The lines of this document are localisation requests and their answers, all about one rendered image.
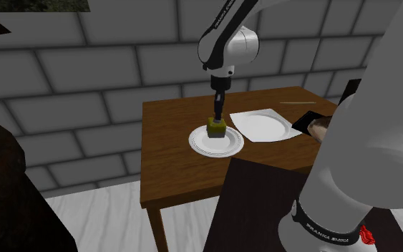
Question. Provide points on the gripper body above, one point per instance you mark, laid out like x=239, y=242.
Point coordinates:
x=220, y=83

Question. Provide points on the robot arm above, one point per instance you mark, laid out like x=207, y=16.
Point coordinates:
x=372, y=115

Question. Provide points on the yellow green cube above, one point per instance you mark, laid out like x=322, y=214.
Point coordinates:
x=216, y=130

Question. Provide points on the square white plate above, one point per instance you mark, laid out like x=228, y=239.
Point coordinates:
x=262, y=126

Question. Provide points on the round white plate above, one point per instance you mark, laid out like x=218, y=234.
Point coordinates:
x=201, y=143

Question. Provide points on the brown wooden table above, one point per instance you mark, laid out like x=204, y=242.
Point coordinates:
x=173, y=164

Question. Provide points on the black and tan flat object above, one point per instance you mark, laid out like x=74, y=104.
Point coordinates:
x=306, y=122

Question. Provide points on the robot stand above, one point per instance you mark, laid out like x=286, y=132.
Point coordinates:
x=253, y=206

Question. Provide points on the window with dark foliage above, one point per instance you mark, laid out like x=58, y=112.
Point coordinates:
x=33, y=5

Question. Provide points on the dark brown furniture piece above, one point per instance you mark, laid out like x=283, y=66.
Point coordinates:
x=5, y=195

